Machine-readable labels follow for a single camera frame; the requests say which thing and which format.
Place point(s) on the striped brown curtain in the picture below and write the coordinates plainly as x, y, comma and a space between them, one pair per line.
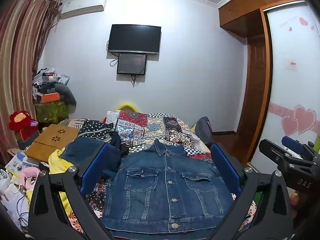
20, 55

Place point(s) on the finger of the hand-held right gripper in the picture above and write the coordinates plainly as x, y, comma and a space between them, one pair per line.
292, 143
272, 150

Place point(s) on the grey backpack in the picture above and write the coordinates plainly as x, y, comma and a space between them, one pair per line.
203, 130

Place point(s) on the orange box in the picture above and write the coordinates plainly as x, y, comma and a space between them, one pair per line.
50, 97

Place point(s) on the pink plush item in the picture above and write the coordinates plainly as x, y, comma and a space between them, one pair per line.
27, 177

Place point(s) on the wooden lap desk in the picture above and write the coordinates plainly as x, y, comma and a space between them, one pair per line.
53, 140

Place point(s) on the small black wall monitor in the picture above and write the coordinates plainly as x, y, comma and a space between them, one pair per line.
132, 63

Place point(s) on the stack of magazines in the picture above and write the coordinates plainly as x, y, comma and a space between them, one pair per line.
21, 162

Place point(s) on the wooden wardrobe cabinet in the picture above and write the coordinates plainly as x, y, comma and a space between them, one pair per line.
246, 7

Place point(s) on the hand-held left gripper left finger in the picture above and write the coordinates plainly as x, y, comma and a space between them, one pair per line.
94, 166

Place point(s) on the blue denim jacket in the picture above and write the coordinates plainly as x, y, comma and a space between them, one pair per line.
165, 187

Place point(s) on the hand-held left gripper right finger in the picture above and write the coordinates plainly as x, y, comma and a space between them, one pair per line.
226, 166

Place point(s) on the red flower plush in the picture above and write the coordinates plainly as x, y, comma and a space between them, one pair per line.
20, 121

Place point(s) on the pile of clutter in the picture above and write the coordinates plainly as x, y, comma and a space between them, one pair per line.
47, 78

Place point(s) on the blue denim pants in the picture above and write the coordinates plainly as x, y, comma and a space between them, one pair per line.
85, 152

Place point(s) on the yellow cloth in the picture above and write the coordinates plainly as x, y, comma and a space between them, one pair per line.
56, 165

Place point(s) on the person's right hand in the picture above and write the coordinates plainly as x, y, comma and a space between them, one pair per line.
295, 198

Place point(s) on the white air conditioner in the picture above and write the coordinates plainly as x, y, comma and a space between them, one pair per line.
83, 5

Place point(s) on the navy patterned cloth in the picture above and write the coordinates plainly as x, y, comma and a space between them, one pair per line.
96, 130

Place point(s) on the grey pillow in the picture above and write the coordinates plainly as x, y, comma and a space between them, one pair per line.
66, 95

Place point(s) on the black wall television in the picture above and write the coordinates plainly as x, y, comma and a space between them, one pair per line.
133, 38

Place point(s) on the yellow plastic object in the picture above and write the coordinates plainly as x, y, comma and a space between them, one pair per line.
127, 105

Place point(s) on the white paper bag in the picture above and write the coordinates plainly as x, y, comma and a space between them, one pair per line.
12, 192

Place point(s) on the patchwork printed blanket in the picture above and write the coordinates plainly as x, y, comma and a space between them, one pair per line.
152, 127

